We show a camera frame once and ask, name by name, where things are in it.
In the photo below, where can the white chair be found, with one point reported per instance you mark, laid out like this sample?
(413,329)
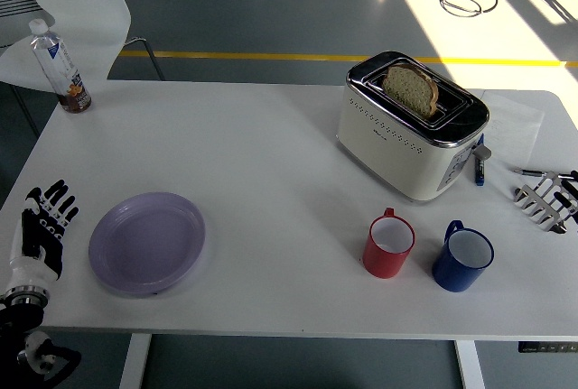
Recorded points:
(81,10)

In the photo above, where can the red mug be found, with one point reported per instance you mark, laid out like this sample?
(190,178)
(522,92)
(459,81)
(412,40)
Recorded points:
(384,265)

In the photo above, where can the blue marker pen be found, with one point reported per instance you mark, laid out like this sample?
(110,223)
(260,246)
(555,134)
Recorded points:
(478,172)

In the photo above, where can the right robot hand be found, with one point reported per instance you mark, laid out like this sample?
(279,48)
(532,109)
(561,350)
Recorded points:
(572,199)

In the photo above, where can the cream toaster with chrome lid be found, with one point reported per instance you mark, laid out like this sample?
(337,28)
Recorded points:
(384,136)

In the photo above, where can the blue mug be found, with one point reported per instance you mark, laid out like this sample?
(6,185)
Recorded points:
(454,278)

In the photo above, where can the white paper sheet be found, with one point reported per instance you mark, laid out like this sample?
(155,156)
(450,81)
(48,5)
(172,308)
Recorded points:
(515,127)

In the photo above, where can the white table leg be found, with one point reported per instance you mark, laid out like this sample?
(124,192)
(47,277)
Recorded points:
(134,362)
(469,366)

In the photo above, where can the purple plate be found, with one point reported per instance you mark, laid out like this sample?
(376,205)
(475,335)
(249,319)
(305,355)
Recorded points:
(146,244)

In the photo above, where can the slice of bread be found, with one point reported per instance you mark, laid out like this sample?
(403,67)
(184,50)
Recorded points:
(408,89)

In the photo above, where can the yellow floor tape line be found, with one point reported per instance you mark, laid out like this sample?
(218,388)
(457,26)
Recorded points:
(271,56)

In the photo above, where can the clear plastic drink bottle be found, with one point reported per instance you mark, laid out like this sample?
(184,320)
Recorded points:
(61,68)

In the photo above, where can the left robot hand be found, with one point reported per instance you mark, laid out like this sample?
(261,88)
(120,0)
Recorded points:
(34,267)

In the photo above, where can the metal toast rack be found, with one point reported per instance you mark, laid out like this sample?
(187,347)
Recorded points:
(535,201)

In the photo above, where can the silver pen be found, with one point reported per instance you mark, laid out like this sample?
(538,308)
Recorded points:
(533,173)

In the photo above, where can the black table control panel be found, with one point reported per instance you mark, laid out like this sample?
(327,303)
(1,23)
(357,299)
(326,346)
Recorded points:
(548,347)

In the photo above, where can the white slatted rack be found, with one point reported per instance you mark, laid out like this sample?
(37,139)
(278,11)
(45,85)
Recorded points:
(15,1)

